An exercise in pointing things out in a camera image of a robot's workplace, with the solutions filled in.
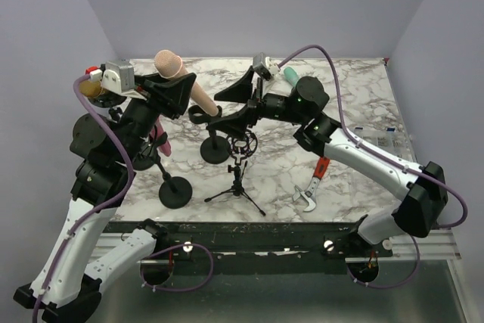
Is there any black gold-mic stand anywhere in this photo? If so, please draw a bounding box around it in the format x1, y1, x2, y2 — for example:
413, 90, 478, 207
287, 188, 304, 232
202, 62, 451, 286
88, 94, 164, 172

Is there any black round-base pink-mic stand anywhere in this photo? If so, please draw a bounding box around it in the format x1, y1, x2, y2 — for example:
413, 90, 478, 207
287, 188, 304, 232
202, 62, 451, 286
138, 137, 193, 210

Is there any black front mounting rail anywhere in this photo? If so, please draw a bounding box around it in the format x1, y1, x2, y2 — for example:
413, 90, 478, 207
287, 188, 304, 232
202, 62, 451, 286
113, 220, 394, 263

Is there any black round-base clip stand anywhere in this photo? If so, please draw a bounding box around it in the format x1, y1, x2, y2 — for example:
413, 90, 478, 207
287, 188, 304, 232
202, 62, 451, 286
188, 104, 229, 165

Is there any black tripod shock-mount stand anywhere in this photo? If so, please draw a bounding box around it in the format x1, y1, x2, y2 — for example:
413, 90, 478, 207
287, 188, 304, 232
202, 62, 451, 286
204, 129, 266, 216

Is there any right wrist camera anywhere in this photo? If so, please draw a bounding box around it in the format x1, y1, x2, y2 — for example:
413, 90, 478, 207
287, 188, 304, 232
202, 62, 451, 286
252, 52, 281, 81

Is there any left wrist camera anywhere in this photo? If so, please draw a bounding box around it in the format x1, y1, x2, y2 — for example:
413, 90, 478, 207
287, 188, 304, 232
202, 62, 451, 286
85, 60, 135, 95

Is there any red-handled adjustable wrench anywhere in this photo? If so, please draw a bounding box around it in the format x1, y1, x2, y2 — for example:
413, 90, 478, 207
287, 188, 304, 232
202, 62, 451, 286
292, 157, 330, 213

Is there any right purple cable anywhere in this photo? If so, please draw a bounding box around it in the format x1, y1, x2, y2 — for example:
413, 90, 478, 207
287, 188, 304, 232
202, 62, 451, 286
278, 45, 469, 228

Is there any gold microphone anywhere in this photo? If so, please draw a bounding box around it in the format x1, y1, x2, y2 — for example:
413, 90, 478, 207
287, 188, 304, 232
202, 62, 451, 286
79, 80, 103, 98

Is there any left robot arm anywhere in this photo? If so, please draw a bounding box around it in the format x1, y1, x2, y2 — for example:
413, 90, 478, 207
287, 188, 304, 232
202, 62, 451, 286
14, 69, 196, 322

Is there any mint green microphone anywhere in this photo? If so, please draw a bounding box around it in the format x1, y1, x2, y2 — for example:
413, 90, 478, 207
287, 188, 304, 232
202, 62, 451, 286
283, 67, 299, 87

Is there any clear plastic screw box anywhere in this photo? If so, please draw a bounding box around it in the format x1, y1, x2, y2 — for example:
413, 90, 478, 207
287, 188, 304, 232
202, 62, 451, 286
354, 127, 413, 161

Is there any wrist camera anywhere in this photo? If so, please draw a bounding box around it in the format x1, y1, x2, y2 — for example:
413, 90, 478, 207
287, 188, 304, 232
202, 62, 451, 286
252, 52, 281, 81
85, 60, 135, 95

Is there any pink microphone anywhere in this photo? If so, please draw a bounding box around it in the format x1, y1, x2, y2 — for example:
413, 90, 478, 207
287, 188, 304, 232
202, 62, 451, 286
149, 120, 172, 157

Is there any purple cable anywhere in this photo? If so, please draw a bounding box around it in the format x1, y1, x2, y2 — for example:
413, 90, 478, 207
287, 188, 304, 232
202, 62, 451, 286
278, 45, 469, 228
32, 75, 136, 323

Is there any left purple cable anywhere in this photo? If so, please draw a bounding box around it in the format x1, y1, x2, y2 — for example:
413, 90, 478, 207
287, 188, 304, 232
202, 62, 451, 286
32, 75, 136, 323

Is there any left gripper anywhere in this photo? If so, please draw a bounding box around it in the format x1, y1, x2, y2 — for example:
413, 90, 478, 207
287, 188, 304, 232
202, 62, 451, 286
119, 68, 197, 162

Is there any beige microphone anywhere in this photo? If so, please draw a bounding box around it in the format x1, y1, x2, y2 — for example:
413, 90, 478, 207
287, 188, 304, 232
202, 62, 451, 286
154, 49, 220, 116

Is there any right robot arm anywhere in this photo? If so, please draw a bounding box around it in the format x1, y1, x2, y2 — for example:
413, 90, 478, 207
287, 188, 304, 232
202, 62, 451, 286
209, 70, 448, 256

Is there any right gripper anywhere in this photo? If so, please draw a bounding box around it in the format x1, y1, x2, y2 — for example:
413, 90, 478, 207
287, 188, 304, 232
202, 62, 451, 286
209, 66, 306, 138

